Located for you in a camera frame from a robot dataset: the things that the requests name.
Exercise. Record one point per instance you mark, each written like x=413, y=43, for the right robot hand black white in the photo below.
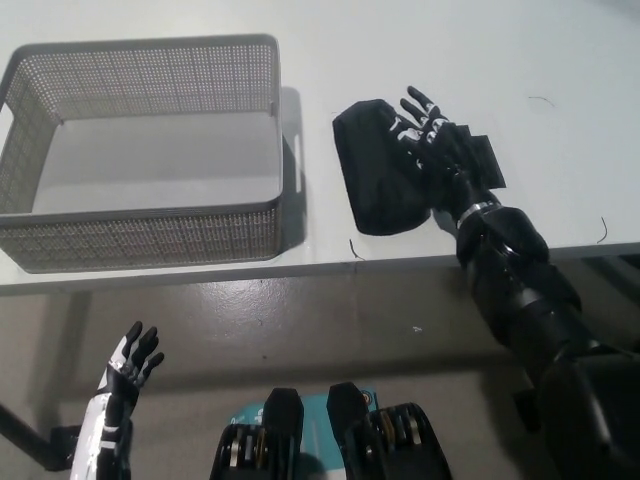
x=440, y=150

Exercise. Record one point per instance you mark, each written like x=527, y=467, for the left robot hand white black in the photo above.
x=125, y=370

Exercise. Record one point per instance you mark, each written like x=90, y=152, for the black cloth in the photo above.
x=375, y=180

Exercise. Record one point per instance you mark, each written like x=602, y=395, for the black metal table leg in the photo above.
x=62, y=445

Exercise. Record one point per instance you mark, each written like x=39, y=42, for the grey mesh plastic basket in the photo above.
x=150, y=232

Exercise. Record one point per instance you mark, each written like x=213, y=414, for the robot torso black teal blocks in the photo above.
x=345, y=440

